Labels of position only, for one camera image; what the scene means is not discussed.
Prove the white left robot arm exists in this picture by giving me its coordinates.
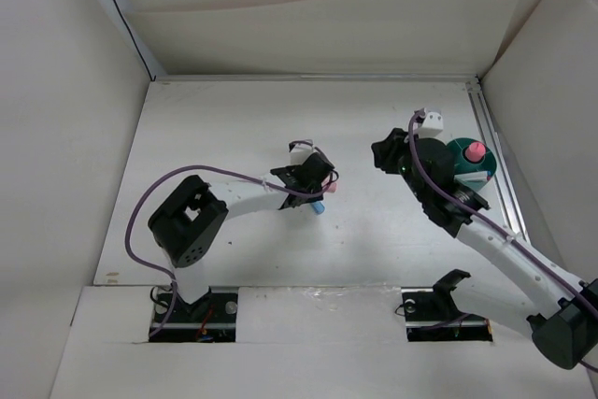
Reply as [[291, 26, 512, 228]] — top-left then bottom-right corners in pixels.
[[148, 151, 337, 321]]

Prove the blue highlighter marker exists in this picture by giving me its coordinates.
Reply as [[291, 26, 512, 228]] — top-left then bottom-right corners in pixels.
[[310, 202, 325, 215]]

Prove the aluminium side rail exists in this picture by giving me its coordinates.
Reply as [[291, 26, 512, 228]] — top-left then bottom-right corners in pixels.
[[465, 78, 530, 243]]

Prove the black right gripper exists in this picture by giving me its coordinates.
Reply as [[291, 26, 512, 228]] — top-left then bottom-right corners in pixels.
[[371, 128, 429, 204]]

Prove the blue capped white pen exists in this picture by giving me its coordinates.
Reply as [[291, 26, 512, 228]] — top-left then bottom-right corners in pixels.
[[454, 171, 488, 184]]

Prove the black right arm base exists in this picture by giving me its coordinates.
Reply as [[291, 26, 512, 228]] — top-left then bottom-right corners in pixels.
[[394, 269, 493, 343]]

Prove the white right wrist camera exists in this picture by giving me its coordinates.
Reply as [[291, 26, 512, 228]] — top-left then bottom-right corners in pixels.
[[414, 107, 444, 138]]

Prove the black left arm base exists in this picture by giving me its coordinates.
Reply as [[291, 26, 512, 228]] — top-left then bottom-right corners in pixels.
[[149, 286, 238, 343]]

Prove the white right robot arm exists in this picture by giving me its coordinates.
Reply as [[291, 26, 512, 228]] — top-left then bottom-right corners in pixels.
[[371, 128, 597, 370]]

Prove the teal round divided container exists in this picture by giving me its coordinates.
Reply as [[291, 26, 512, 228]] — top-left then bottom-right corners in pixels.
[[447, 137, 497, 192]]

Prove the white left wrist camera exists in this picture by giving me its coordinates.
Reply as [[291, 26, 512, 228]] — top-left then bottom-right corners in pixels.
[[289, 139, 315, 165]]

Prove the pink rubber eraser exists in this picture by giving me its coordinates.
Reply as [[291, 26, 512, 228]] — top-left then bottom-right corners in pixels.
[[463, 141, 487, 164]]

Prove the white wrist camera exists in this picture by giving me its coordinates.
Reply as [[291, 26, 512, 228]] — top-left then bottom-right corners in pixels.
[[414, 107, 444, 138], [289, 139, 315, 165]]

